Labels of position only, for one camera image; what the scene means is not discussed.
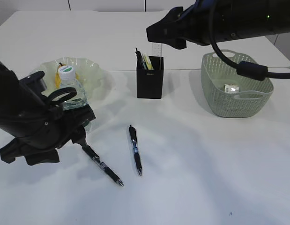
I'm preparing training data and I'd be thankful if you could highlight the yellow green pen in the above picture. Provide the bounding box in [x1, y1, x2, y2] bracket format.
[142, 53, 154, 70]

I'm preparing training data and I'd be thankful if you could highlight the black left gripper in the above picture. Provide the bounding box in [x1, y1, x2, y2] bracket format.
[0, 105, 96, 165]

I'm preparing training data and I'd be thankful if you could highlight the clear water bottle green label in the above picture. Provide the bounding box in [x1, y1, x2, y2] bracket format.
[57, 65, 93, 134]

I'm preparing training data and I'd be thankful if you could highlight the pale green wavy glass plate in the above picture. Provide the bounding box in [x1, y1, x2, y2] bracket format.
[30, 57, 105, 103]

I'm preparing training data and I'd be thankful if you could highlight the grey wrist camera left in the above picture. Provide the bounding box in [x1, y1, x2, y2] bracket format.
[20, 71, 47, 94]

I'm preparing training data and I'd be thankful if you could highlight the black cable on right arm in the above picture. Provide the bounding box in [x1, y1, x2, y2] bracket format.
[209, 0, 290, 82]

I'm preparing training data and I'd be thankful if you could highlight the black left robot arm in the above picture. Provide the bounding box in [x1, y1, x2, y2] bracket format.
[0, 62, 96, 165]

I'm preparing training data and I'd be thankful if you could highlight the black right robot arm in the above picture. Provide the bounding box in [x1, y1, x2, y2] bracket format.
[146, 0, 290, 50]

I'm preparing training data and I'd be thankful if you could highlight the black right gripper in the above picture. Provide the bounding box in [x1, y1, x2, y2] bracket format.
[146, 6, 212, 50]

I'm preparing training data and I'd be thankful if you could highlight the green plastic woven basket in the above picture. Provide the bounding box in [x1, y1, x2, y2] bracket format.
[201, 52, 274, 118]

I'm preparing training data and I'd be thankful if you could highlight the clear plastic ruler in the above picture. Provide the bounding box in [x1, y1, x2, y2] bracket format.
[152, 43, 164, 71]

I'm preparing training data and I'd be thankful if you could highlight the black square pen holder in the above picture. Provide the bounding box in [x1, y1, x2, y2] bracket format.
[136, 56, 164, 99]

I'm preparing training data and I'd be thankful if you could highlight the yellow pear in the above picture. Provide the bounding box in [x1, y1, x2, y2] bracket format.
[54, 62, 64, 89]

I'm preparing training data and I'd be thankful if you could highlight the black pen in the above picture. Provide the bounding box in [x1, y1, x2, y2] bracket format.
[82, 145, 124, 187]
[135, 48, 147, 70]
[129, 125, 142, 176]

